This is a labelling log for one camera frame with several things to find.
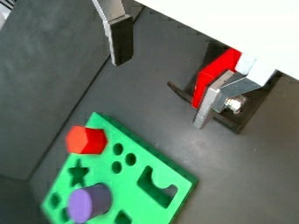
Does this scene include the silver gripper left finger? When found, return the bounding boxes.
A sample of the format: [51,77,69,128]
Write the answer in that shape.
[90,0,133,66]

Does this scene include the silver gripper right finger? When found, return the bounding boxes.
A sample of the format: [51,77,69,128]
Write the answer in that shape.
[192,53,277,130]

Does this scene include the red double-square block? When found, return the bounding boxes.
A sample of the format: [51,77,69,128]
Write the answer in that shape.
[190,48,241,109]

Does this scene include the green shape-sorter board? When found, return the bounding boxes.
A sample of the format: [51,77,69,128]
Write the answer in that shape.
[41,113,197,224]

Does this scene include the black curved stand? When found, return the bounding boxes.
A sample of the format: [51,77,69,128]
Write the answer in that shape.
[166,41,281,133]

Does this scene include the red hexagonal peg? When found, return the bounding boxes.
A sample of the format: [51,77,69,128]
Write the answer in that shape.
[65,126,107,155]

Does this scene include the purple cylinder peg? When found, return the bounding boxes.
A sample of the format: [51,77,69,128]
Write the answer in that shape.
[66,183,112,224]

